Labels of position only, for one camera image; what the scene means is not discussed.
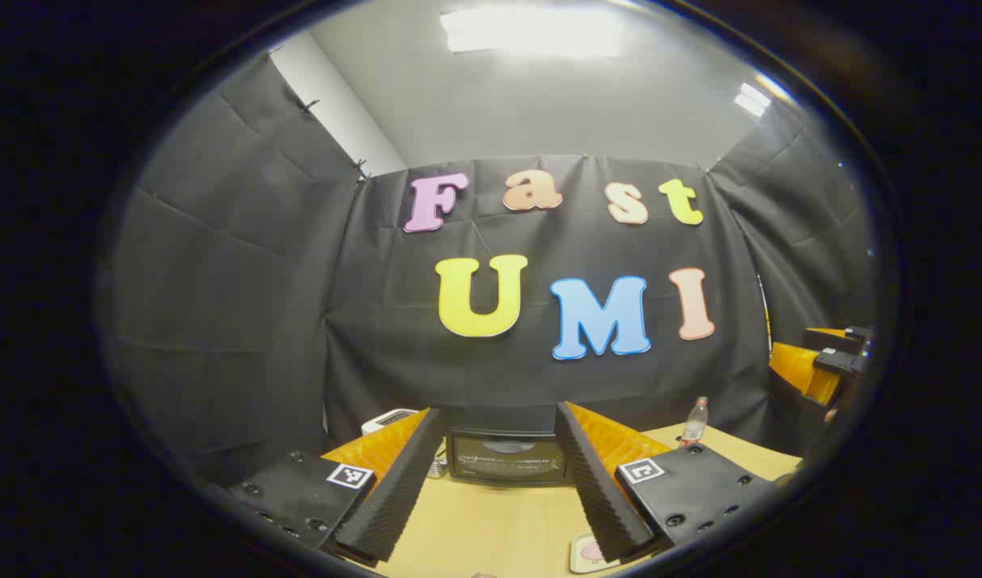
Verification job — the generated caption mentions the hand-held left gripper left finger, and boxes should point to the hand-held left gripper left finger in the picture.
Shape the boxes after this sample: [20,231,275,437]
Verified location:
[226,408,446,564]

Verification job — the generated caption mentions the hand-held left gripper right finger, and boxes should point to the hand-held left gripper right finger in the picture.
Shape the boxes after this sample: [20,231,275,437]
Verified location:
[555,401,780,563]

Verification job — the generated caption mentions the cream square plate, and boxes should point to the cream square plate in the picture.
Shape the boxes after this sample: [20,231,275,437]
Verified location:
[569,531,621,574]

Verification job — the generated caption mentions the black electric oven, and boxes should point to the black electric oven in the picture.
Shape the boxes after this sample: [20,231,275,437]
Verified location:
[446,405,572,485]

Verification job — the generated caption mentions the white toaster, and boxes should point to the white toaster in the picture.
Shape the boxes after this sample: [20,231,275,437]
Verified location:
[361,408,421,437]

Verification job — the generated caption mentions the clear plastic water bottle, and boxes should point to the clear plastic water bottle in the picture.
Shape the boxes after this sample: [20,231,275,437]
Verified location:
[678,397,710,449]

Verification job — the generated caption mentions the black backdrop cloth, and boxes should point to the black backdrop cloth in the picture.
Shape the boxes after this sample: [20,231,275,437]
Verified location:
[97,52,881,490]

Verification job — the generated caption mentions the small ceiling light panel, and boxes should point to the small ceiling light panel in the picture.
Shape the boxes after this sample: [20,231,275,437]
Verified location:
[734,80,774,118]

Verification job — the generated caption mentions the large ceiling light panel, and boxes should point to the large ceiling light panel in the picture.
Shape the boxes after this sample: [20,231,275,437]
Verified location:
[440,6,622,59]

